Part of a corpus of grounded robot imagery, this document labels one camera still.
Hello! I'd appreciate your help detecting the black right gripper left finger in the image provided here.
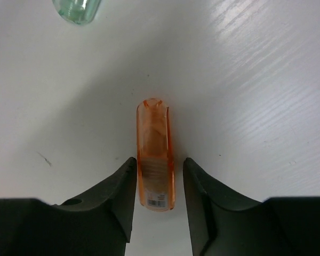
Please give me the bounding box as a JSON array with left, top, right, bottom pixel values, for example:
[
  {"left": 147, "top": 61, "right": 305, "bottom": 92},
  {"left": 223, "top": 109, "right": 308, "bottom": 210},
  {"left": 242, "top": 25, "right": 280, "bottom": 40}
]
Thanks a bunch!
[{"left": 0, "top": 157, "right": 137, "bottom": 255}]

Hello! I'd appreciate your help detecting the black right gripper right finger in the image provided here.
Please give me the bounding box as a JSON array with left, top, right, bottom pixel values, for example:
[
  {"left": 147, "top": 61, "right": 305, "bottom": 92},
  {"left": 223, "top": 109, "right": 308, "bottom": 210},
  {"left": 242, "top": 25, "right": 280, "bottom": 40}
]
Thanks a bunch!
[{"left": 183, "top": 158, "right": 320, "bottom": 255}]

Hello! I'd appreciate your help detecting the orange marker pen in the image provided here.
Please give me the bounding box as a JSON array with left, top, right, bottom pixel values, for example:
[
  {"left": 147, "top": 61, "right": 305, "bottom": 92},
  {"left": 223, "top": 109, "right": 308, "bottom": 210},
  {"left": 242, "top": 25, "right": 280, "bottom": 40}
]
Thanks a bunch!
[{"left": 137, "top": 98, "right": 175, "bottom": 212}]

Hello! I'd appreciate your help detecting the green marker pen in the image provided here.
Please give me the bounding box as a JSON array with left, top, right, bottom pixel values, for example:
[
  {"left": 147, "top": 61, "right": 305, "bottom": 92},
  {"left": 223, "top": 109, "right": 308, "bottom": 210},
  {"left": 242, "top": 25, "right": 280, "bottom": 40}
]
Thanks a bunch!
[{"left": 52, "top": 0, "right": 101, "bottom": 26}]

